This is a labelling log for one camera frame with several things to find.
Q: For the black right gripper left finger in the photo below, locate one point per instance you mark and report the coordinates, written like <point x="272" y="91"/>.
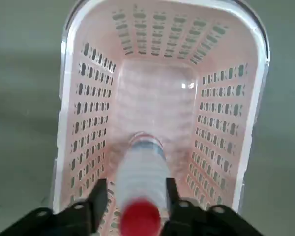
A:
<point x="64" y="221"/>

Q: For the pink plastic basket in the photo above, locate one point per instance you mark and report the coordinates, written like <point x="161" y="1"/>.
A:
<point x="157" y="98"/>

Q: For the clear water bottle red label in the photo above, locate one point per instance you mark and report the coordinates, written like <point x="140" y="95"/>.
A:
<point x="142" y="172"/>

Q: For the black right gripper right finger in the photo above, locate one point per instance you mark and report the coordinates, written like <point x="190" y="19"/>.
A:
<point x="199" y="221"/>

